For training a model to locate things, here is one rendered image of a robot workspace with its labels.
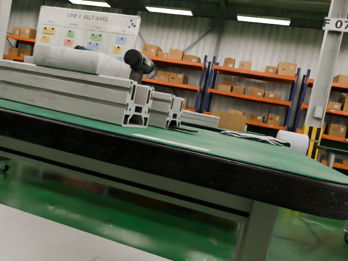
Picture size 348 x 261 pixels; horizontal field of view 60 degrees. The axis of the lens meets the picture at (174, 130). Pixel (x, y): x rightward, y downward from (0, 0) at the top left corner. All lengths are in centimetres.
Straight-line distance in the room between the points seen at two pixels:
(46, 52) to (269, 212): 50
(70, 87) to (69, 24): 390
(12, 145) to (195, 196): 36
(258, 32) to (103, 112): 1123
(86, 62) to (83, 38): 373
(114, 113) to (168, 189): 17
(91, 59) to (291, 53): 1107
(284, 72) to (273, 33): 183
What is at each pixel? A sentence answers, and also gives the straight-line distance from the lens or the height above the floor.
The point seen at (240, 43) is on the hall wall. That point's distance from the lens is 1165.
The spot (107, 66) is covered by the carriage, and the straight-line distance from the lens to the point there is 60.
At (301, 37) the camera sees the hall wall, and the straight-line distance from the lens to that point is 1172.
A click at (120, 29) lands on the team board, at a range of 410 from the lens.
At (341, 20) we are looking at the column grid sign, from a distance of 674.
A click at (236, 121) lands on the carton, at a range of 272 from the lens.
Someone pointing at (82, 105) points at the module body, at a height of 80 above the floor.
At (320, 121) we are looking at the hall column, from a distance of 648.
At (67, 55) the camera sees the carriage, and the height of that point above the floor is 89.
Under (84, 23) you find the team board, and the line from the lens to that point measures 438.
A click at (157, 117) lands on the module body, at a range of 72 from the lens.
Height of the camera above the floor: 82
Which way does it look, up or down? 3 degrees down
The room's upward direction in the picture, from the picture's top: 11 degrees clockwise
